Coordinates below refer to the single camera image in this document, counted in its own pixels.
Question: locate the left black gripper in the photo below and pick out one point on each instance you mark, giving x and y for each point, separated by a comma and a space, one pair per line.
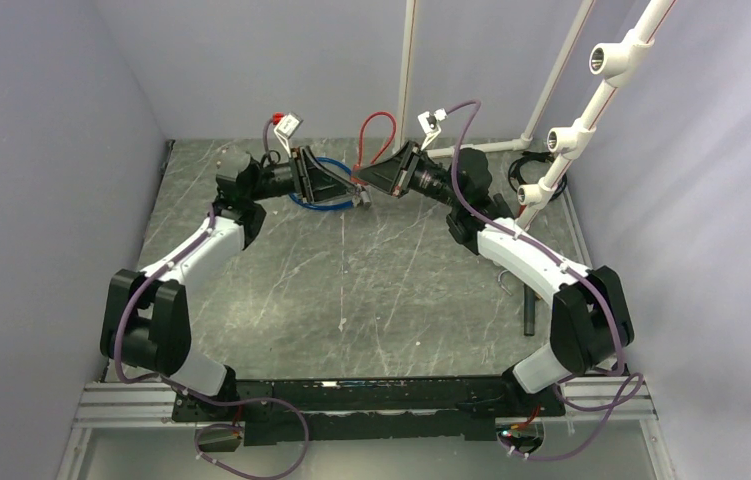
314, 183

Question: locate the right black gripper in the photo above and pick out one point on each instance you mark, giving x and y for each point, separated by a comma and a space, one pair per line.
395, 174

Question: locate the blue cable lock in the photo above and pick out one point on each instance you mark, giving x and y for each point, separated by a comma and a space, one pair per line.
324, 184

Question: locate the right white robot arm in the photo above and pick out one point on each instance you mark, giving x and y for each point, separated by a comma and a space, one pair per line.
590, 319

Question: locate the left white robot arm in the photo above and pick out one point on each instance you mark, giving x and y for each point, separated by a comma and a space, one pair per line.
146, 330

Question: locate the dark grey rod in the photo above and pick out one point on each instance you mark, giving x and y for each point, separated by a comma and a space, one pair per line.
529, 296

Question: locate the silver metal hook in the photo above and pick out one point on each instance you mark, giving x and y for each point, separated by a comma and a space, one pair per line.
502, 282

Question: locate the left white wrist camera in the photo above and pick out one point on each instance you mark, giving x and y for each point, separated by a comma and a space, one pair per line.
285, 127

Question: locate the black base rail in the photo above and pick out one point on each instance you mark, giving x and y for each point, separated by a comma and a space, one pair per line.
471, 407

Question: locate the white PVC pipe frame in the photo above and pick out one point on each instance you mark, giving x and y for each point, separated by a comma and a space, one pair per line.
526, 61

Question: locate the aluminium frame rail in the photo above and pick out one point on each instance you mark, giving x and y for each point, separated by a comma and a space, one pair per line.
147, 405

